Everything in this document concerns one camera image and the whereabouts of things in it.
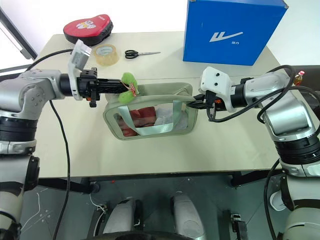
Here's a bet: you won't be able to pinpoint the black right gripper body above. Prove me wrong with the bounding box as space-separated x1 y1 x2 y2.
204 90 228 116

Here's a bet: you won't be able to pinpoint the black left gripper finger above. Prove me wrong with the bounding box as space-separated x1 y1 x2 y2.
97 78 125 87
98 85 131 96

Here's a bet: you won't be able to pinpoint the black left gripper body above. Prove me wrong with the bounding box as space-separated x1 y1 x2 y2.
76 67 101 108

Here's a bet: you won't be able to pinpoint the green plush keychain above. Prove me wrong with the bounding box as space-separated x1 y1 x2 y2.
117 72 140 104

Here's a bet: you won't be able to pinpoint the green clear-window pouch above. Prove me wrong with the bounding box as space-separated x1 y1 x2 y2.
102 82 200 142

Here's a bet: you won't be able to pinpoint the white plastic bag inside pouch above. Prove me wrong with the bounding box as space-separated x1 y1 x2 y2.
154 108 189 131

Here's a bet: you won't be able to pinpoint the red packet inside pouch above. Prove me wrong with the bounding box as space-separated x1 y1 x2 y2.
119 106 158 137

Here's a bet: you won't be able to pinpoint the clear packing tape roll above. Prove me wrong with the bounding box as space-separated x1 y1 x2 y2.
94 43 121 67

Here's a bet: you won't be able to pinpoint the red black round case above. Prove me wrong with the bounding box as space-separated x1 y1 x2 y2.
62 13 114 47

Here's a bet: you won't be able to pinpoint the blue cardboard box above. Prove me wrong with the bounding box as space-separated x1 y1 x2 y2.
182 0 289 67

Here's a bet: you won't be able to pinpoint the yellow bottle with red cap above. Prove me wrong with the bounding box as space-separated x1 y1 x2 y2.
292 70 307 87

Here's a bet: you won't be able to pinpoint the silver rounded robot leg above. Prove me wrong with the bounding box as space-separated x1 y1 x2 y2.
170 193 209 236
102 197 144 236

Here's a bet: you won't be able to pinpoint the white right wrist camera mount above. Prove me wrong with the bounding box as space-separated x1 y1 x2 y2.
199 66 239 113

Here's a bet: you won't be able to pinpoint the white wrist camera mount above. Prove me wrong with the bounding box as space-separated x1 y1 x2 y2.
67 39 92 101
199 66 239 113

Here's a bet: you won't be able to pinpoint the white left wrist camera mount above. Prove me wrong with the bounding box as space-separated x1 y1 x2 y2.
67 39 92 101

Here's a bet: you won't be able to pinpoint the black-handled scissors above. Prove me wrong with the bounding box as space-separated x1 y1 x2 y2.
124 49 162 60

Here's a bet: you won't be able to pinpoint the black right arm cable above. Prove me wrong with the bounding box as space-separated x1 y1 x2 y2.
206 64 301 124

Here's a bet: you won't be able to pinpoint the dark window frame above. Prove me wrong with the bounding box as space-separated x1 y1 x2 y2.
0 4 39 61

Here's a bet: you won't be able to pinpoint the black table frame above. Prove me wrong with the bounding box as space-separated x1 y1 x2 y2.
36 170 286 195

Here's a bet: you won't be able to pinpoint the black cable at robot hip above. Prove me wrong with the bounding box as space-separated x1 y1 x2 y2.
264 158 285 240

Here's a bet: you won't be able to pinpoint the white floor cable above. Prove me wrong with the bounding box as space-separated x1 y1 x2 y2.
89 191 109 232

